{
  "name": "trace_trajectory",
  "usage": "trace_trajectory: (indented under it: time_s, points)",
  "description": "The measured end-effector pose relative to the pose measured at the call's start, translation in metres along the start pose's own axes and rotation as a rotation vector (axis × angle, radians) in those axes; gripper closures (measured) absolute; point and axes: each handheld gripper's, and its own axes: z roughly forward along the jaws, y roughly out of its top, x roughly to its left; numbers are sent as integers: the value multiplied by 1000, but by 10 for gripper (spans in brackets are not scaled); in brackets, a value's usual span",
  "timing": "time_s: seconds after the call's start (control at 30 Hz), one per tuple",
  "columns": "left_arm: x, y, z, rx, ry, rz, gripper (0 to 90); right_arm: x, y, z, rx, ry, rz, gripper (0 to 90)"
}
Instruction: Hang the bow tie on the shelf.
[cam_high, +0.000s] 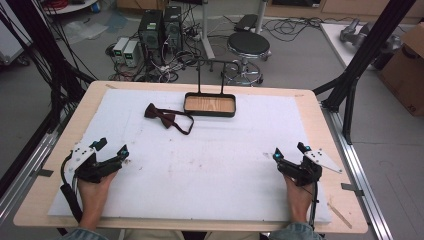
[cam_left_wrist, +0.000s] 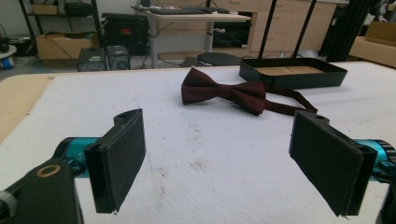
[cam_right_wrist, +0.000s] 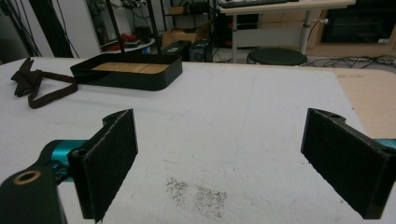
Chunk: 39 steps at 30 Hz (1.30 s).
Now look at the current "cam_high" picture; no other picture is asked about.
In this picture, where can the white power supply unit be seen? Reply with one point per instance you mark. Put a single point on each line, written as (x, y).
(120, 46)
(131, 53)

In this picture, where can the aluminium rail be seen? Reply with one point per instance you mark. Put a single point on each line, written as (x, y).
(363, 186)
(23, 180)

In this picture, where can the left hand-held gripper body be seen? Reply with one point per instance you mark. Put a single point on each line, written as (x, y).
(100, 168)

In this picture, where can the white desk leg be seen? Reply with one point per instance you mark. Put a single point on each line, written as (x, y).
(260, 16)
(206, 30)

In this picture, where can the black table bracket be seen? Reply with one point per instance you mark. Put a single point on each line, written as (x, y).
(43, 172)
(351, 189)

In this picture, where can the black box on floor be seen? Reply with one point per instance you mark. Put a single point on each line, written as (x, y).
(246, 22)

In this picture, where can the grey equipment case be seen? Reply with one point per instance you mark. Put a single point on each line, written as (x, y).
(11, 40)

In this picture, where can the black tray with hanger rack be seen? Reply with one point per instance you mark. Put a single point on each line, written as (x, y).
(210, 105)

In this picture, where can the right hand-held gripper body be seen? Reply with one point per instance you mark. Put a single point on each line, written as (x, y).
(306, 171)

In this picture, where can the black metal frame stand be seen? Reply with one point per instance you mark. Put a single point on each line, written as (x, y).
(50, 63)
(363, 63)

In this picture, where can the person's beige trousers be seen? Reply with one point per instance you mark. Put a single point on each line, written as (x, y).
(190, 235)

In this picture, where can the thin wooden stick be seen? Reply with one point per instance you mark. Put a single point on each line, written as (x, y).
(340, 215)

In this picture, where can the brown cardboard box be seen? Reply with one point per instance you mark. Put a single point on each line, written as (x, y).
(405, 73)

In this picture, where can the white board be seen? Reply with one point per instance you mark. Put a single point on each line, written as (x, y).
(336, 43)

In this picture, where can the clear plastic sheet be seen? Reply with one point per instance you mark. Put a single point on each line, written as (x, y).
(85, 31)

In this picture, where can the black computer tower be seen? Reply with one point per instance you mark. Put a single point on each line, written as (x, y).
(173, 30)
(150, 36)

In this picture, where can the white foam mat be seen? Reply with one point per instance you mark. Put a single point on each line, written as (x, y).
(216, 173)

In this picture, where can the white round table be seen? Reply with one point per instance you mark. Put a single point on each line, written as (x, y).
(73, 6)

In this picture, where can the person's right hand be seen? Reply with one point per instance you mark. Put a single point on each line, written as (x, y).
(300, 196)

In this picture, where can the dark maroon bow tie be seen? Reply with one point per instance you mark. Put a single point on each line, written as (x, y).
(166, 118)

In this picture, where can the black round stool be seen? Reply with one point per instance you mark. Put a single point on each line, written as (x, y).
(248, 45)

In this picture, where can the person's left hand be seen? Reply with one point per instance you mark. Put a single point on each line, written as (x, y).
(93, 191)

